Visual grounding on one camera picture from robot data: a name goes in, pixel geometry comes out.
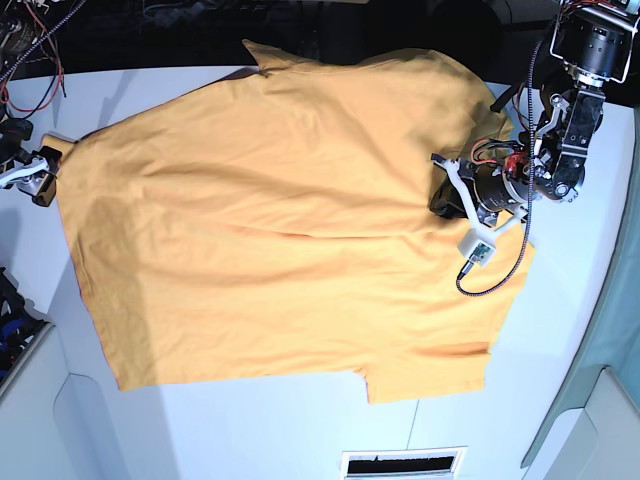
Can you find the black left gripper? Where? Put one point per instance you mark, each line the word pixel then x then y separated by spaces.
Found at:
pixel 492 191

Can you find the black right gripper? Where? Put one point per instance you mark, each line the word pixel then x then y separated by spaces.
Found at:
pixel 28 172

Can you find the yellow t-shirt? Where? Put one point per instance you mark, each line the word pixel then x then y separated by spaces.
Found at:
pixel 278 224

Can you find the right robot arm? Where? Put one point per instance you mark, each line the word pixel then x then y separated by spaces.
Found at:
pixel 32 79

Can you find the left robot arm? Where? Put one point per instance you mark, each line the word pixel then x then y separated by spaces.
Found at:
pixel 593 41

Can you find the bin with blue black items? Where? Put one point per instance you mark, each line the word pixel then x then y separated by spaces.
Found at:
pixel 18 326

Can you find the white vent grille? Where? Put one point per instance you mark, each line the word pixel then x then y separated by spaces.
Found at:
pixel 412 464

